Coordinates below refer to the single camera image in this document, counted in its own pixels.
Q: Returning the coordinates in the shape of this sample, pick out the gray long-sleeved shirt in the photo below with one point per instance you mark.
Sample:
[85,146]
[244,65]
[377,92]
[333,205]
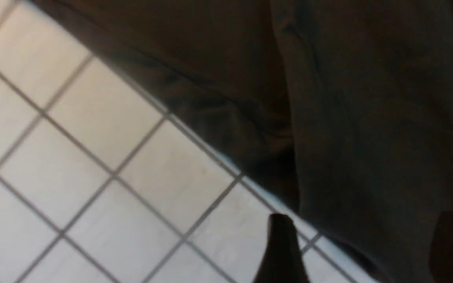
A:
[341,109]

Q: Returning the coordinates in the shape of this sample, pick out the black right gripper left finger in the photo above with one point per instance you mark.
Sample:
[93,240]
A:
[282,260]

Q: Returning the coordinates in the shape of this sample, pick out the white grid-pattern mat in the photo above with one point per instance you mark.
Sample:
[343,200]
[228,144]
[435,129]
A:
[100,183]

